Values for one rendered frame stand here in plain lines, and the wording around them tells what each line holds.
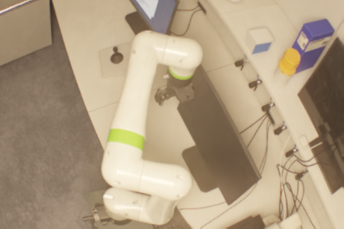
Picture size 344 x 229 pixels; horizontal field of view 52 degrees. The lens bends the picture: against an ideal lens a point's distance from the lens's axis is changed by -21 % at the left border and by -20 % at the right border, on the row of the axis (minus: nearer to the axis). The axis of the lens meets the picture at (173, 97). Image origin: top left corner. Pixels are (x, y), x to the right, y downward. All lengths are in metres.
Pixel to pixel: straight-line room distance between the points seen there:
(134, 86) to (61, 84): 1.80
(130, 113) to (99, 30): 1.17
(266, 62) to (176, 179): 0.75
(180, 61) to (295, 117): 0.58
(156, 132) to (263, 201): 0.67
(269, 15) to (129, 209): 1.12
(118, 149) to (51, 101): 1.81
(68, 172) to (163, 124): 0.94
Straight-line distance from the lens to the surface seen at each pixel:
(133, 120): 1.28
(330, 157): 1.67
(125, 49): 2.26
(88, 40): 2.36
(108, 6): 2.53
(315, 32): 1.62
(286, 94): 1.74
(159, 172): 1.25
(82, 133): 2.89
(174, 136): 2.08
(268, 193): 2.10
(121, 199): 1.62
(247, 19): 1.92
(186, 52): 1.38
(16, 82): 3.17
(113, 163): 1.25
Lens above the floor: 2.62
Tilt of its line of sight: 59 degrees down
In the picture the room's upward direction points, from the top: 17 degrees clockwise
